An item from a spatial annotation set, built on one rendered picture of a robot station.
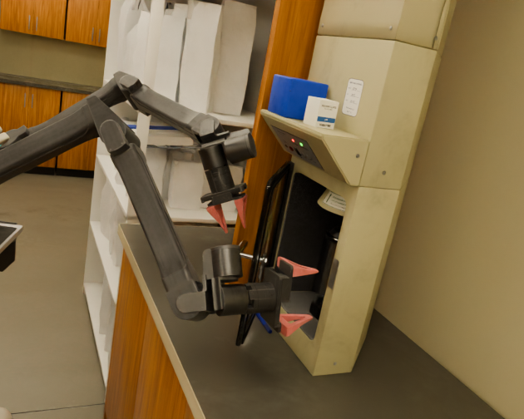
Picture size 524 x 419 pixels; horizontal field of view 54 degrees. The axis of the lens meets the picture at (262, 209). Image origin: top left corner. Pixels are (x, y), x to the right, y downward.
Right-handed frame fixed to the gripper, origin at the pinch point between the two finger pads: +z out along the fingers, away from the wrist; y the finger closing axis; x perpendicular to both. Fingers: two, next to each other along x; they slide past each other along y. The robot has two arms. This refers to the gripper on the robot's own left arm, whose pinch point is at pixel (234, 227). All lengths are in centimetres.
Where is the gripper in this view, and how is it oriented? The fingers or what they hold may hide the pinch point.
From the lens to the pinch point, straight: 121.9
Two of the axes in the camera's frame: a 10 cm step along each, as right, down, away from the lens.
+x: -1.3, 1.9, -9.7
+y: -9.5, 2.6, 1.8
